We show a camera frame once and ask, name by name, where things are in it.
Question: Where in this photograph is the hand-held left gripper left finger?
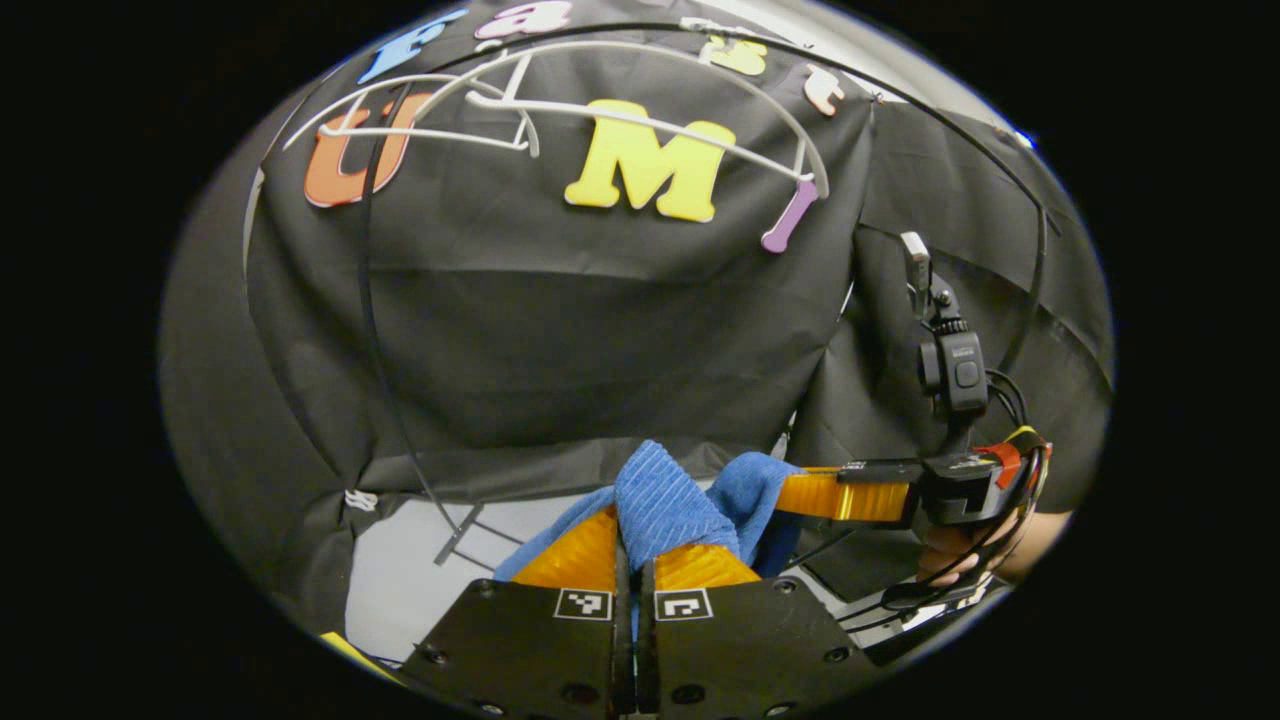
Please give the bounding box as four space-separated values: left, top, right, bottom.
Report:
398 505 636 720

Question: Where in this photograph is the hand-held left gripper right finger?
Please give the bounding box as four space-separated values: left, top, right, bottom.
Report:
636 543 886 720

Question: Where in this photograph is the blue shirt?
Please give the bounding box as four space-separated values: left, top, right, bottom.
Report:
493 440 806 586

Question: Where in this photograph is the black clothes rack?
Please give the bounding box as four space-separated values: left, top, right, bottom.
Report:
245 20 1051 566

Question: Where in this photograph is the yellow flat object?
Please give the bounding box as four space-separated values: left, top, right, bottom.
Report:
320 630 401 683

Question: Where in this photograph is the black backdrop cloth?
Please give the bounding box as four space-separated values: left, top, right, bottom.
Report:
160 0 1116 641

